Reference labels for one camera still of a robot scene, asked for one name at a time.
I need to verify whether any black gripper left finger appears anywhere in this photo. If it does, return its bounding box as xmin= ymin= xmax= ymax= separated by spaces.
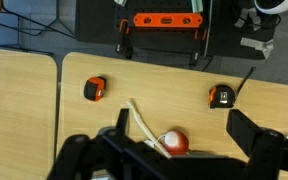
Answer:
xmin=47 ymin=108 xmax=142 ymax=180

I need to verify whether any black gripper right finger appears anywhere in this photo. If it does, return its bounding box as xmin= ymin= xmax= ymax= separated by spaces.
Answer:
xmin=226 ymin=109 xmax=288 ymax=180

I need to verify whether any white braided rope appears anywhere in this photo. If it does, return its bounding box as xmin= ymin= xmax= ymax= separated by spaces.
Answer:
xmin=126 ymin=99 xmax=173 ymax=159

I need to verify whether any orange tape measure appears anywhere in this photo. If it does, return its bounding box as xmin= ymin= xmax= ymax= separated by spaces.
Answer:
xmin=83 ymin=76 xmax=107 ymax=103

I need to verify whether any red radish plush toy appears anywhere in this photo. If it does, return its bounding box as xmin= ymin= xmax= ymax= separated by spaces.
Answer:
xmin=163 ymin=129 xmax=190 ymax=156

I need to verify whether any grey tape piece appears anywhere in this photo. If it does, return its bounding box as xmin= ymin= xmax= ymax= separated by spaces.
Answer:
xmin=239 ymin=36 xmax=275 ymax=60
xmin=233 ymin=7 xmax=262 ymax=31

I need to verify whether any orange spirit level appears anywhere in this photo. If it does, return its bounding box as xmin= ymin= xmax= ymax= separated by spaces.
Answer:
xmin=132 ymin=12 xmax=204 ymax=29

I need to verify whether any pale green strip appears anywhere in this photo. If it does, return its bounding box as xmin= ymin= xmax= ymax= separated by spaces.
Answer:
xmin=191 ymin=0 xmax=204 ymax=14

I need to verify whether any black tape measure with strap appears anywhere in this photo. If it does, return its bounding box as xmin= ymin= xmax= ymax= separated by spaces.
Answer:
xmin=208 ymin=66 xmax=257 ymax=110

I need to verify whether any black clamp orange handle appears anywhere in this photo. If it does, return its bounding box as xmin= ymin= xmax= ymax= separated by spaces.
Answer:
xmin=114 ymin=18 xmax=135 ymax=61
xmin=188 ymin=28 xmax=209 ymax=67

